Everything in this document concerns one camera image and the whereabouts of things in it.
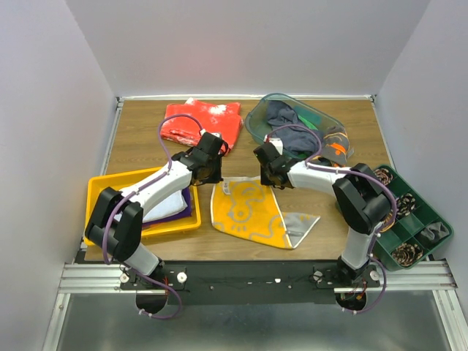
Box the yellow grey duck towel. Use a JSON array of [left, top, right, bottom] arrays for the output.
[[210, 177, 320, 250]]

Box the aluminium frame rail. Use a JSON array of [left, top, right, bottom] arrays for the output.
[[58, 260, 457, 294]]

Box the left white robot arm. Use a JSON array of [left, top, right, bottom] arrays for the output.
[[84, 132, 228, 289]]

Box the teal plastic basket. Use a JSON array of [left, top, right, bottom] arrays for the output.
[[245, 93, 344, 161]]

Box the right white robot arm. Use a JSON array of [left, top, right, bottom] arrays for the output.
[[254, 142, 397, 287]]

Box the rolled patterned sock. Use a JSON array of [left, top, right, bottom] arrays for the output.
[[396, 192, 416, 219], [374, 167, 393, 186]]

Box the rolled brown sock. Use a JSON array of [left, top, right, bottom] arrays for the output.
[[391, 243, 423, 268]]

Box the grey orange towel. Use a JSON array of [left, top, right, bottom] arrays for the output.
[[312, 126, 350, 167]]

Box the red white folded towel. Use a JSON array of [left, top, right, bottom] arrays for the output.
[[159, 98, 244, 154]]

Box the green towel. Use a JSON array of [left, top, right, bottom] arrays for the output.
[[293, 106, 322, 131]]

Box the grey rolled sock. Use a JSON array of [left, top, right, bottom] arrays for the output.
[[420, 222, 450, 244]]

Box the yellow plastic tray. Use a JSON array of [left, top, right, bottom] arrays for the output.
[[83, 166, 203, 246]]

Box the green divided organizer box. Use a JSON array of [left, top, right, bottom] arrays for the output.
[[371, 165, 453, 271]]

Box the dark blue towel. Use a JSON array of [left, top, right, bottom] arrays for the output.
[[266, 100, 323, 157]]

